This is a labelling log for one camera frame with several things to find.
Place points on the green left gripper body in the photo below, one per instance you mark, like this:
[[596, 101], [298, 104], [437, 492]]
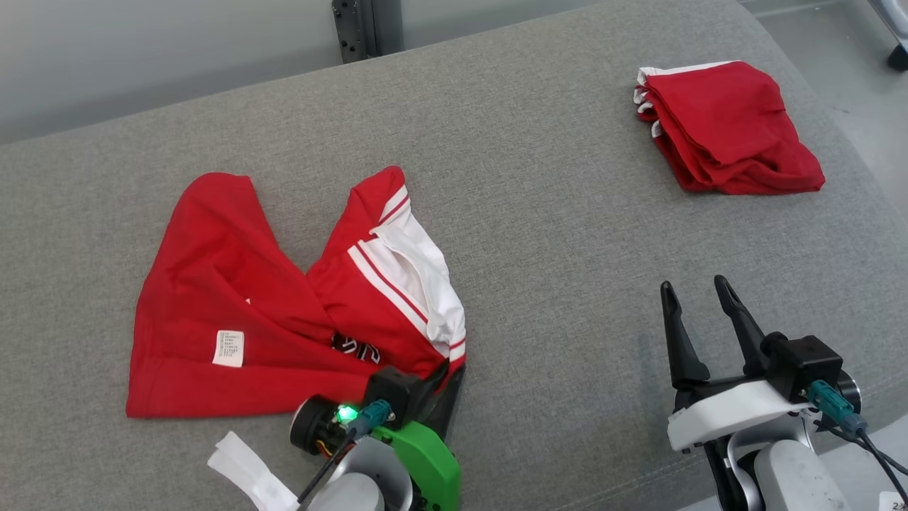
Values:
[[433, 468]]

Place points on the red garment thin white trim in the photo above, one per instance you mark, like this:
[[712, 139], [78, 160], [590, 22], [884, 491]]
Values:
[[723, 121]]

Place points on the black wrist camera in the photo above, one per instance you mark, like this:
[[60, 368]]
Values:
[[801, 365], [394, 394]]

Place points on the grey metal post with hinge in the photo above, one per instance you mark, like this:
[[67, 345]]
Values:
[[355, 28]]

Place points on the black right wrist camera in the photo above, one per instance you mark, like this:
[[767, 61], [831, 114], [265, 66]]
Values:
[[801, 365]]

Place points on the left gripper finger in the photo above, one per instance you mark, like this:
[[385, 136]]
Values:
[[433, 387], [448, 404]]

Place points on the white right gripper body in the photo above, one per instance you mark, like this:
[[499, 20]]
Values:
[[731, 419]]

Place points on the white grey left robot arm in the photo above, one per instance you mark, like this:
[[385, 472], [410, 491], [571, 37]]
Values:
[[362, 482]]

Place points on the grey leg black foot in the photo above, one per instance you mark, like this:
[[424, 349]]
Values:
[[899, 57]]

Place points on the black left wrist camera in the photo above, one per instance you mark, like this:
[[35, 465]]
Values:
[[394, 394]]

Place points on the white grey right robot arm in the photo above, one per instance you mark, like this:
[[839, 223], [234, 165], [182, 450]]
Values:
[[787, 475]]

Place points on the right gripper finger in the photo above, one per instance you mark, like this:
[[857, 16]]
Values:
[[681, 348], [745, 330]]

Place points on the red jersey white sleeves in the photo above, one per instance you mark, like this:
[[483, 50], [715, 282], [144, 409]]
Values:
[[213, 284]]

